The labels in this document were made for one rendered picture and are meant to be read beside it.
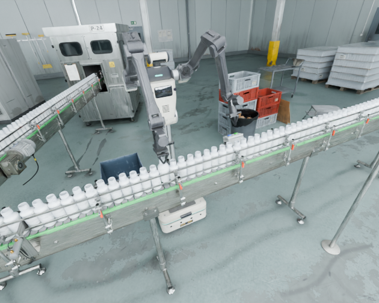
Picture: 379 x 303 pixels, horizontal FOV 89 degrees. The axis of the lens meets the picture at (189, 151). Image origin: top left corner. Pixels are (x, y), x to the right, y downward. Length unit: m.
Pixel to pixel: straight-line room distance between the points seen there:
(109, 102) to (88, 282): 3.62
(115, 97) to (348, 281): 4.64
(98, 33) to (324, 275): 4.83
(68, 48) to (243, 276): 4.66
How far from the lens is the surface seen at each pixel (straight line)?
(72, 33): 4.75
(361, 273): 2.43
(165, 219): 2.05
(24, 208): 1.25
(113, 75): 4.67
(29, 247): 1.30
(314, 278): 2.22
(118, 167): 1.79
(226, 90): 1.45
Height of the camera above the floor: 1.84
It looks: 33 degrees down
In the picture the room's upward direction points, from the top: 4 degrees counter-clockwise
